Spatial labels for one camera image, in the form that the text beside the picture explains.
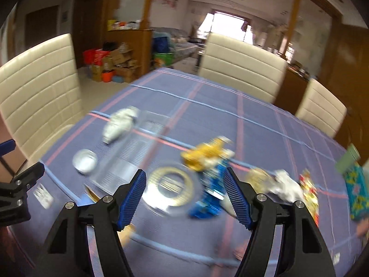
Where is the blue bag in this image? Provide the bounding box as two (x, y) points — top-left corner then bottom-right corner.
(153, 33), (173, 54)

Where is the clear tape roll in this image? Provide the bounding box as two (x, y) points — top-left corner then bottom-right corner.
(141, 165), (201, 217)

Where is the wooden divider cabinet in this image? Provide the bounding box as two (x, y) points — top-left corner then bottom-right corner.
(108, 29), (153, 78)

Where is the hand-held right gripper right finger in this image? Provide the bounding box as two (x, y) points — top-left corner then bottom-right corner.
(223, 167), (338, 277)

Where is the tan paper scrap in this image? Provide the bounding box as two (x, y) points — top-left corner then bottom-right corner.
(119, 223), (136, 247)

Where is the yellow snack wrapper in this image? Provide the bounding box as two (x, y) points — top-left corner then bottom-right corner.
(180, 137), (235, 172)

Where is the cardboard box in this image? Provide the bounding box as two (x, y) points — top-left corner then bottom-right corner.
(111, 49), (139, 83)

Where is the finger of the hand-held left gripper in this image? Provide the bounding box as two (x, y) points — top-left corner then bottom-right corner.
(0, 162), (46, 223)
(0, 139), (15, 158)

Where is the grey sofa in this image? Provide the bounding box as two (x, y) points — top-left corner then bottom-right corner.
(170, 29), (199, 61)

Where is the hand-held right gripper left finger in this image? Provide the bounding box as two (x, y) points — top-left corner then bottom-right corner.
(30, 169), (147, 277)

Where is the small white cup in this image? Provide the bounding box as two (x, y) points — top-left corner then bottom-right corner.
(72, 149), (98, 175)

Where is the wooden pillar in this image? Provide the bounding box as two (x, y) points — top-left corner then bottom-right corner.
(284, 0), (303, 61)
(143, 0), (158, 31)

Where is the blue plaid tablecloth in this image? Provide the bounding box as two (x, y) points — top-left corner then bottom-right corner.
(6, 67), (366, 277)

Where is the clear plastic tray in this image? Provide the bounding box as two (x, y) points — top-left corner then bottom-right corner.
(86, 111), (173, 197)

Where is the white paper towel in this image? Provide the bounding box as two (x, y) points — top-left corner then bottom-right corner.
(267, 170), (303, 205)
(101, 106), (142, 145)

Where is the gold foil wrapper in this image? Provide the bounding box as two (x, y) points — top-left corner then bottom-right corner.
(245, 167), (273, 192)

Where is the green card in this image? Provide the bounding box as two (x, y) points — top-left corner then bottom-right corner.
(336, 144), (361, 174)

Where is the cream quilted dining chair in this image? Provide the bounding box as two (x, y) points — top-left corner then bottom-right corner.
(198, 32), (287, 103)
(0, 33), (80, 174)
(295, 78), (348, 139)

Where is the small white label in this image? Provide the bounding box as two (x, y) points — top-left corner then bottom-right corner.
(33, 183), (55, 208)

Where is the colourful printed bag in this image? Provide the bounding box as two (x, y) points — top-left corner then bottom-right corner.
(154, 52), (175, 68)

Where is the teal patterned box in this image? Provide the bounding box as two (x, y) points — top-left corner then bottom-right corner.
(343, 162), (369, 223)

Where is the bright window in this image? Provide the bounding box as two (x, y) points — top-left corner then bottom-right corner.
(199, 12), (254, 44)

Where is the red and yellow wrapper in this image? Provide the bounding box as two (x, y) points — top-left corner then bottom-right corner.
(298, 170), (320, 227)

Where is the red box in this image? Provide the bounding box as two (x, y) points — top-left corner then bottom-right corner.
(83, 49), (111, 65)

